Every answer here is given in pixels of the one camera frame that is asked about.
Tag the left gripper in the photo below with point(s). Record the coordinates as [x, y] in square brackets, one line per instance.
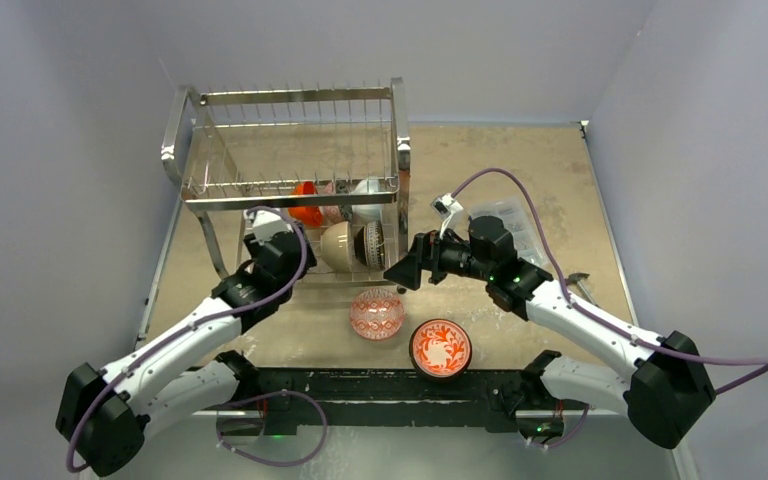
[254, 246]

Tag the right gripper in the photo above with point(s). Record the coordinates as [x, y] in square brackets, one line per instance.
[432, 258]

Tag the red geometric pattern bowl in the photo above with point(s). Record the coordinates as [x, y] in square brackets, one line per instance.
[376, 314]

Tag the beige speckled bowl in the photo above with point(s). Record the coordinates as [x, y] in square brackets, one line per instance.
[337, 247]

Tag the steel two-tier dish rack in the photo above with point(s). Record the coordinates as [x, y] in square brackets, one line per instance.
[232, 150]

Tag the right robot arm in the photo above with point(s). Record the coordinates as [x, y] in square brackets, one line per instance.
[650, 379]

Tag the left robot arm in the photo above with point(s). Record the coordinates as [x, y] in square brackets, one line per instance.
[107, 414]

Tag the red floral pattern bowl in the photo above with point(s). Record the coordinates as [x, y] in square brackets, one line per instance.
[440, 350]

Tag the clear plastic screw box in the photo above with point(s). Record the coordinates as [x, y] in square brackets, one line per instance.
[518, 222]

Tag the black hex key tool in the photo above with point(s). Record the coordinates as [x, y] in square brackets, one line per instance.
[579, 280]

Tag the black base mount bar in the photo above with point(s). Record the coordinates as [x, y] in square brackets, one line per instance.
[497, 401]

